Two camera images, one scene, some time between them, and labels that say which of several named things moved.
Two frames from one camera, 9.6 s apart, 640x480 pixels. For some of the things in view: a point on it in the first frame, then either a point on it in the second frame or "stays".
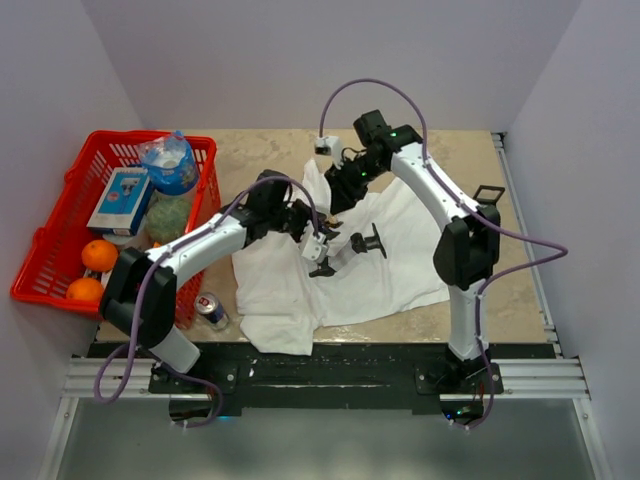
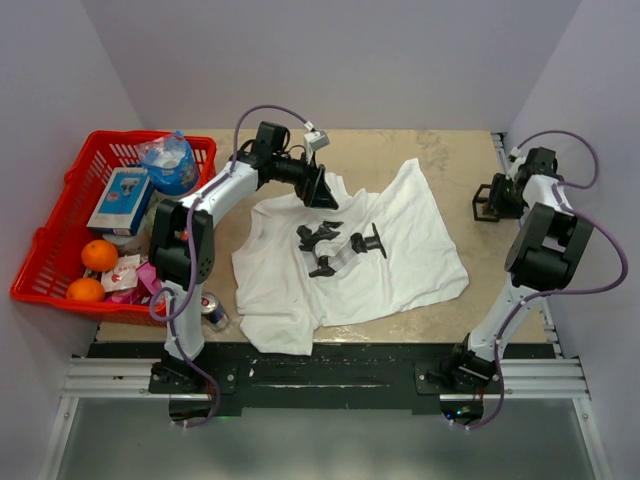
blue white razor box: [123, 201] stays
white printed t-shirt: [396, 267] stays
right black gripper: [344, 192] → [505, 211]
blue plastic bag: [171, 163] stays
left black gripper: [306, 218] → [313, 190]
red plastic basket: [55, 259] stays
